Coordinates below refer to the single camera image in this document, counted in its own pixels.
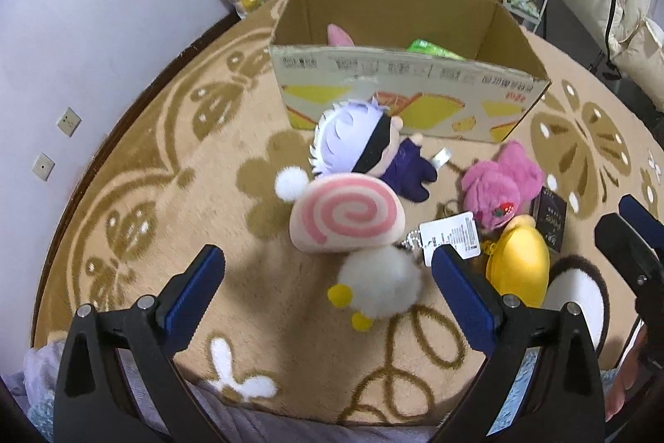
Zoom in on yellow plush toy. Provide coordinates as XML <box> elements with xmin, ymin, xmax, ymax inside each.
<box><xmin>482</xmin><ymin>215</ymin><xmax>550</xmax><ymax>308</ymax></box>

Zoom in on white wall socket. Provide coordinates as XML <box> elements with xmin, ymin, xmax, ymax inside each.
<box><xmin>56</xmin><ymin>107</ymin><xmax>82</xmax><ymax>137</ymax></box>
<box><xmin>32</xmin><ymin>153</ymin><xmax>55</xmax><ymax>182</ymax></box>

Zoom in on person's right hand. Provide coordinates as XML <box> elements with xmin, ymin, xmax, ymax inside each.
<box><xmin>604</xmin><ymin>325</ymin><xmax>647</xmax><ymax>421</ymax></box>

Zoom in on pink plush in box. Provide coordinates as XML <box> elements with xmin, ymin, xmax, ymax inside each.
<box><xmin>326</xmin><ymin>24</ymin><xmax>354</xmax><ymax>47</ymax></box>

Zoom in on white wall socket upper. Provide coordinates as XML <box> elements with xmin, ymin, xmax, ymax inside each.
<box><xmin>56</xmin><ymin>107</ymin><xmax>82</xmax><ymax>137</ymax></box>

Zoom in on open cardboard box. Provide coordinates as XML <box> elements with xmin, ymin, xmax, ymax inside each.
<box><xmin>269</xmin><ymin>0</ymin><xmax>550</xmax><ymax>143</ymax></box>

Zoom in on black standing lamp cable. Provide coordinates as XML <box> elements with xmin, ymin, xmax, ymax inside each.
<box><xmin>587</xmin><ymin>0</ymin><xmax>629</xmax><ymax>81</ymax></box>

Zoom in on beige brown patterned rug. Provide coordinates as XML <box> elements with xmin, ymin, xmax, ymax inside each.
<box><xmin>33</xmin><ymin>0</ymin><xmax>663</xmax><ymax>425</ymax></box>

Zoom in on white fluffy duck keychain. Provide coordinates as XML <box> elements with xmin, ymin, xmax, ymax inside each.
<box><xmin>326</xmin><ymin>245</ymin><xmax>423</xmax><ymax>332</ymax></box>

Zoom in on white wall socket lower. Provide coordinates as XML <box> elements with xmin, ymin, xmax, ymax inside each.
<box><xmin>32</xmin><ymin>153</ymin><xmax>55</xmax><ymax>182</ymax></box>

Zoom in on pink swirl roll plush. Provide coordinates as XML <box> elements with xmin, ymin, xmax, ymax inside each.
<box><xmin>273</xmin><ymin>166</ymin><xmax>405</xmax><ymax>253</ymax></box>

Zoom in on white-haired blindfolded plush doll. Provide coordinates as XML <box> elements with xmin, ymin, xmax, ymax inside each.
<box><xmin>310</xmin><ymin>99</ymin><xmax>438</xmax><ymax>203</ymax></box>

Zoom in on pink furry bear plush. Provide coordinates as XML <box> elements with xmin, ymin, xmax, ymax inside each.
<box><xmin>460</xmin><ymin>140</ymin><xmax>544</xmax><ymax>232</ymax></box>

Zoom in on black tissue pack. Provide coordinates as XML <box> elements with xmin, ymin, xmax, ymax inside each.
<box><xmin>530</xmin><ymin>186</ymin><xmax>567</xmax><ymax>253</ymax></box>

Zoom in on white paper hang tag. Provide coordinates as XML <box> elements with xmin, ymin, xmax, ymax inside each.
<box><xmin>419</xmin><ymin>211</ymin><xmax>481</xmax><ymax>267</ymax></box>

